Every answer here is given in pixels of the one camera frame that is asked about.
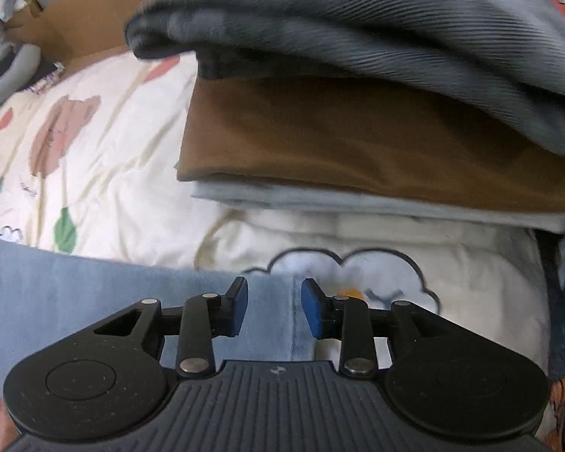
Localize folded camouflage cloth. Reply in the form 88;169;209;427
125;0;565;156

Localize folded brown white clothes stack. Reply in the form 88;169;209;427
178;76;565;214

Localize cream bear print bedsheet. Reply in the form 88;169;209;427
0;51;552;452

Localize black garment inside neck pillow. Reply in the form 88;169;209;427
0;50;64;92

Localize brown cardboard barrier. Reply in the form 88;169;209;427
7;0;146;76

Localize light blue denim pants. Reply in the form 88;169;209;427
0;239;315;391

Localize grey neck pillow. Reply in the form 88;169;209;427
0;42;41;106

